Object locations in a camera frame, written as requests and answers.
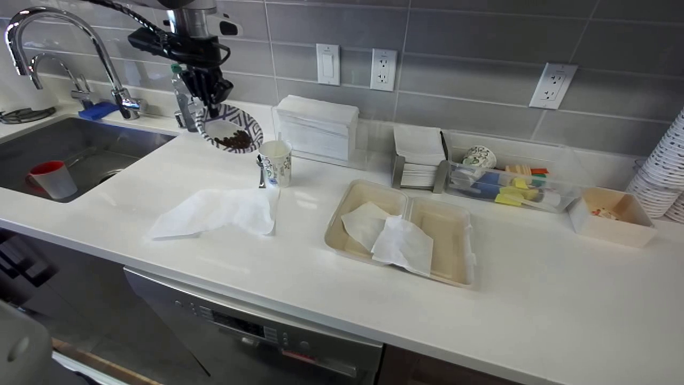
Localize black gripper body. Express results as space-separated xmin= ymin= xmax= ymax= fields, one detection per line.
xmin=127 ymin=27 xmax=236 ymax=80

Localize blue white patterned paper plate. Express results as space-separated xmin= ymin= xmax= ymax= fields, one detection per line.
xmin=194 ymin=103 xmax=267 ymax=157

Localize brown coffee beans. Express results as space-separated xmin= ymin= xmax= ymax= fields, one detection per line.
xmin=211 ymin=126 xmax=257 ymax=155

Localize small glass cup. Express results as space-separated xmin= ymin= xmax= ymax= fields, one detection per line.
xmin=257 ymin=137 xmax=295 ymax=191

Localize red plastic cup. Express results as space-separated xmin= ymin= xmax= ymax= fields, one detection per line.
xmin=26 ymin=158 xmax=80 ymax=203

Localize dark stir stick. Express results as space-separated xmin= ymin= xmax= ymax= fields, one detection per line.
xmin=255 ymin=155 xmax=269 ymax=192

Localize chrome faucet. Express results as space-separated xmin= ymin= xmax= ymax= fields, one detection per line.
xmin=3 ymin=6 xmax=145 ymax=122

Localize blue sponge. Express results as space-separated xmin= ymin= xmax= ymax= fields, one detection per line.
xmin=77 ymin=101 xmax=119 ymax=122

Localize clear box of white napkins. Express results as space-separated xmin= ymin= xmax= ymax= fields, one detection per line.
xmin=271 ymin=92 xmax=364 ymax=167

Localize white paper napkin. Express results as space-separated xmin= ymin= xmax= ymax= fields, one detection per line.
xmin=147 ymin=184 xmax=283 ymax=244

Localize steel kitchen sink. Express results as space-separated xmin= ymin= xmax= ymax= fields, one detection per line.
xmin=0 ymin=116 xmax=177 ymax=205

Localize dark sink strainer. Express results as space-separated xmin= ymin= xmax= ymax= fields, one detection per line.
xmin=0 ymin=106 xmax=57 ymax=126

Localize small crumpled napkin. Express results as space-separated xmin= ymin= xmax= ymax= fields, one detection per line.
xmin=341 ymin=200 xmax=393 ymax=255

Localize metal napkin holder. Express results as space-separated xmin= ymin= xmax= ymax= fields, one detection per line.
xmin=390 ymin=124 xmax=454 ymax=192

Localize large crumpled napkin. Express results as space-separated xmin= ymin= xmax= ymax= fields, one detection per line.
xmin=371 ymin=215 xmax=436 ymax=278

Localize steel dishwasher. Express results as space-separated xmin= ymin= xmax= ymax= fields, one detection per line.
xmin=123 ymin=265 xmax=387 ymax=385

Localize beige serving tray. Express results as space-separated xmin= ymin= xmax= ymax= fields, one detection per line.
xmin=324 ymin=177 xmax=479 ymax=292

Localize clear condiment organizer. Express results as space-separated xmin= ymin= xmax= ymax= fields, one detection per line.
xmin=448 ymin=143 xmax=584 ymax=216

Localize small cardboard box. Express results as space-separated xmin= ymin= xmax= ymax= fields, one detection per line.
xmin=566 ymin=187 xmax=660 ymax=251

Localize stack of patterned paper cups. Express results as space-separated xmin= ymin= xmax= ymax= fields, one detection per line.
xmin=625 ymin=106 xmax=684 ymax=224

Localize white wall outlet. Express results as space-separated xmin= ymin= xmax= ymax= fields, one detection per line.
xmin=368 ymin=45 xmax=401 ymax=95
xmin=528 ymin=60 xmax=580 ymax=111

